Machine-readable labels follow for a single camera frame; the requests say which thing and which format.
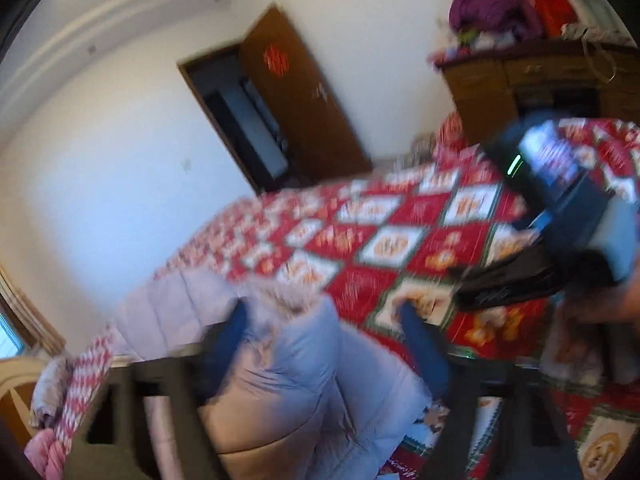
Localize pink cloth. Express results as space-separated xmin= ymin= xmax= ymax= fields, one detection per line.
xmin=24 ymin=427 xmax=68 ymax=480

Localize striped pillow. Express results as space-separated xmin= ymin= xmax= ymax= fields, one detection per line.
xmin=52 ymin=327 xmax=118 ymax=443

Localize purple folded bundle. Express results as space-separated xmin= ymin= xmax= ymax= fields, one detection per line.
xmin=449 ymin=0 xmax=546 ymax=43

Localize red paper door decoration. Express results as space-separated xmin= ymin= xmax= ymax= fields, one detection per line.
xmin=262 ymin=44 xmax=292 ymax=77

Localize brown wooden door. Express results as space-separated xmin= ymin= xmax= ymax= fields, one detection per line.
xmin=239 ymin=5 xmax=373 ymax=181

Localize red bags on wardrobe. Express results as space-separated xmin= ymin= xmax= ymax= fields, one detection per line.
xmin=517 ymin=0 xmax=578 ymax=38

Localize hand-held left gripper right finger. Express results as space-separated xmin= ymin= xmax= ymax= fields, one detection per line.
xmin=397 ymin=305 xmax=583 ymax=480

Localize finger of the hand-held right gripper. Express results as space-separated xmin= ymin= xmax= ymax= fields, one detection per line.
xmin=449 ymin=239 xmax=567 ymax=312

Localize cream wooden headboard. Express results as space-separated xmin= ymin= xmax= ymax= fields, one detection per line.
xmin=0 ymin=262 xmax=68 ymax=428

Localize red checked printed bed quilt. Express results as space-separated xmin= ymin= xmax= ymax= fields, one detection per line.
xmin=50 ymin=112 xmax=640 ymax=480

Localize grey puffer down jacket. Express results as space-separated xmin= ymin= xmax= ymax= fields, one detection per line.
xmin=112 ymin=267 xmax=433 ymax=480

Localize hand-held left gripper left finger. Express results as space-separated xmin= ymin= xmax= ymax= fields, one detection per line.
xmin=65 ymin=300 xmax=251 ymax=480

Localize brown wooden wardrobe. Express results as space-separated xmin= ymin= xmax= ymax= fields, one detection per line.
xmin=434 ymin=39 xmax=640 ymax=147

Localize grey crumpled cloth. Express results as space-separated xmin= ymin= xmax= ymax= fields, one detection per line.
xmin=30 ymin=357 xmax=73 ymax=428

